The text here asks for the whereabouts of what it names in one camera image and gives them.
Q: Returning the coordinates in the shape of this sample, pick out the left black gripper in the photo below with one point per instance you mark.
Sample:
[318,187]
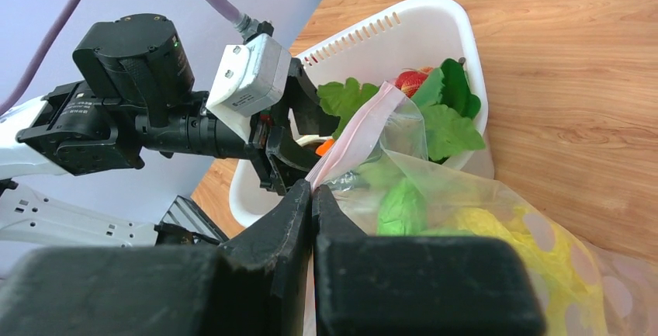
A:
[279,161]

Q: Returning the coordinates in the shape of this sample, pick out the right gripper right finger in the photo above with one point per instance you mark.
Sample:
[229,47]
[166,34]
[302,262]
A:
[416,285]

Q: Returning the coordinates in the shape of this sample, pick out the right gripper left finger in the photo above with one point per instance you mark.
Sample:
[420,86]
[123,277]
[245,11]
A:
[253,284]

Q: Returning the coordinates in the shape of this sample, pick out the small green toy vegetable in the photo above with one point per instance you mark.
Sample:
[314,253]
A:
[403,210]

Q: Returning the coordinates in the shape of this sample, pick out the clear pink zip bag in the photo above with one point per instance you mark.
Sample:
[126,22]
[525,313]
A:
[386,171]

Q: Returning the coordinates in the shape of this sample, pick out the white plastic basket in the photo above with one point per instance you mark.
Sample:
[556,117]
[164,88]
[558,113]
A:
[411,33]

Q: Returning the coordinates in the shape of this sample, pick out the yellow toy cabbage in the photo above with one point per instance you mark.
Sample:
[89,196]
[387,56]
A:
[562,271]

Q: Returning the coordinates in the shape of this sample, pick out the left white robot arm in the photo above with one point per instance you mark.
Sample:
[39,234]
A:
[136,93]

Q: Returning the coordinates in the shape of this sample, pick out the orange toy pumpkin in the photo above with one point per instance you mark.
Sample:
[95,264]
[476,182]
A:
[323,148]

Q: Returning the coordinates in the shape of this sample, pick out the green toy leaf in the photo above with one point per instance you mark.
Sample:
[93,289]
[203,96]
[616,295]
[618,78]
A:
[344,99]

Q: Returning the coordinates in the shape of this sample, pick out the red toy strawberries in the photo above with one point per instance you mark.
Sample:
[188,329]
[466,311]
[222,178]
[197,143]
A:
[410,80]

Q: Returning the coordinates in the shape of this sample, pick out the green toy bok choy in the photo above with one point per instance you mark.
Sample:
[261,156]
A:
[448,108]

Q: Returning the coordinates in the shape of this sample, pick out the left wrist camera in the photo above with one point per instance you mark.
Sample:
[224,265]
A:
[250,78]

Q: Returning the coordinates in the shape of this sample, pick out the silver aluminium frame rail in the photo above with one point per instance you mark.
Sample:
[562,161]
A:
[186,223]

